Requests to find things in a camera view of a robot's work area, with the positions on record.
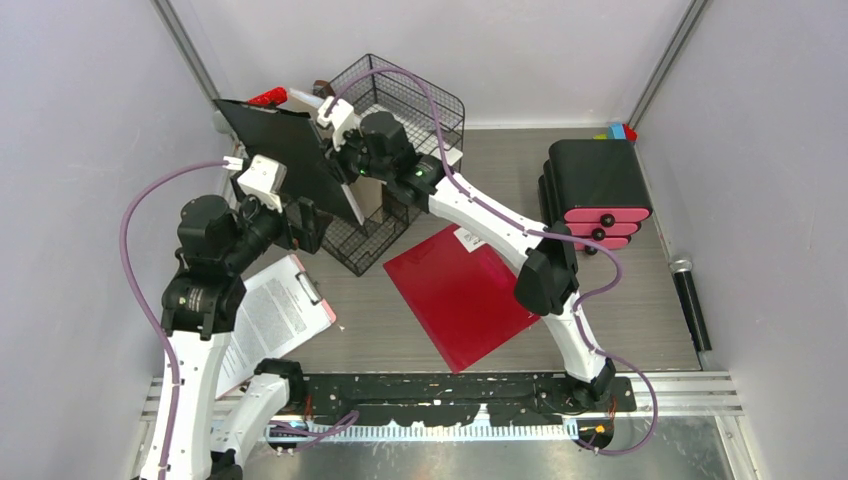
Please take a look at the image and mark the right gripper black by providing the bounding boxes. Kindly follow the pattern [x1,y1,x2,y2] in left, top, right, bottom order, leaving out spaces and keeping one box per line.
[315,125,391,189]

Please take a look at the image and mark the brown object behind organizer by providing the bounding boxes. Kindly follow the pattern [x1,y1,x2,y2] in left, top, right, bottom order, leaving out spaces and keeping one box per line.
[312,80,336,98]

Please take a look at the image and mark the colourful toy blocks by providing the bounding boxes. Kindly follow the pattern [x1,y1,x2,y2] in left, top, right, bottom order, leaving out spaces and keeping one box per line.
[593,123,638,143]

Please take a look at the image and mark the white grid clipboard in tray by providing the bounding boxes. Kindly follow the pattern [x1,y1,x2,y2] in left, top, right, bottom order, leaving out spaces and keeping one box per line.
[356,104,463,166]

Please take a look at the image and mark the black pink drawer cabinet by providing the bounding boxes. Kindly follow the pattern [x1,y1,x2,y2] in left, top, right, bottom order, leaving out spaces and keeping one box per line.
[537,139,653,250]

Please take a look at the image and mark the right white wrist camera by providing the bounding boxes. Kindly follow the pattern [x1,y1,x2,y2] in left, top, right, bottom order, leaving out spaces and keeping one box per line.
[316,96,360,151]

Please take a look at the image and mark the black clip file folder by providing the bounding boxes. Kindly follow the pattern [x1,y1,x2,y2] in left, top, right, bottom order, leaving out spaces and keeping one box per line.
[215,99,364,225]

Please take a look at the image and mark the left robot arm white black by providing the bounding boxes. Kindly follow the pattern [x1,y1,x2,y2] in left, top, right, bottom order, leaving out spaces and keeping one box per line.
[140,195,336,479]

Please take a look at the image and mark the beige folder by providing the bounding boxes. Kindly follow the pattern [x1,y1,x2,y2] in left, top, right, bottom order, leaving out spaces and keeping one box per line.
[283,88,383,217]

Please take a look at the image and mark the black wire mesh organizer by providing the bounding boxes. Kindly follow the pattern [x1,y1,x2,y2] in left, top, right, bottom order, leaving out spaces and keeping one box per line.
[322,53,465,276]

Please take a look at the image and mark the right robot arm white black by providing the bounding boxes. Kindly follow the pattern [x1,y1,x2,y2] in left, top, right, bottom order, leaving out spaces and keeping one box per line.
[317,111,616,411]

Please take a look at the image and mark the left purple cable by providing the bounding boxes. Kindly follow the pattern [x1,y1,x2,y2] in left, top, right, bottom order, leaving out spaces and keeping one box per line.
[119,158,243,480]

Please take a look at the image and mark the pink clipboard with paper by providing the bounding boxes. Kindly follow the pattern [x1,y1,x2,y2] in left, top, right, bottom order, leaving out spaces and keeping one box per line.
[215,254,336,398]

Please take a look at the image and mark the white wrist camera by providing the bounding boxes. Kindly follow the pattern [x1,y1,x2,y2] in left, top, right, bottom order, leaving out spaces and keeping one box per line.
[316,96,360,151]
[237,155,287,213]

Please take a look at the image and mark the red notebook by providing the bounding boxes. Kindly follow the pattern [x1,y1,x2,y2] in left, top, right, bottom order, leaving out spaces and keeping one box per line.
[383,225,539,373]

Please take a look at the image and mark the red glitter microphone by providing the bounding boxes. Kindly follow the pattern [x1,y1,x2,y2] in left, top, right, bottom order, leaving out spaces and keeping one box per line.
[247,86,288,107]

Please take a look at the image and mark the black microphone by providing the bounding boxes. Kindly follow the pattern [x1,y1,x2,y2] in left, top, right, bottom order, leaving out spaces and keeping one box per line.
[669,258,712,352]

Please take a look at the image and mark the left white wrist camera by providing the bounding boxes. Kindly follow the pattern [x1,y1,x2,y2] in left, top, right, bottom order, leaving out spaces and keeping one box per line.
[237,155,287,213]

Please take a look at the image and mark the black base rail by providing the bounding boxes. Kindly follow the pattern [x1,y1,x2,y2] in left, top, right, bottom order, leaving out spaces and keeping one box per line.
[280,372,637,427]

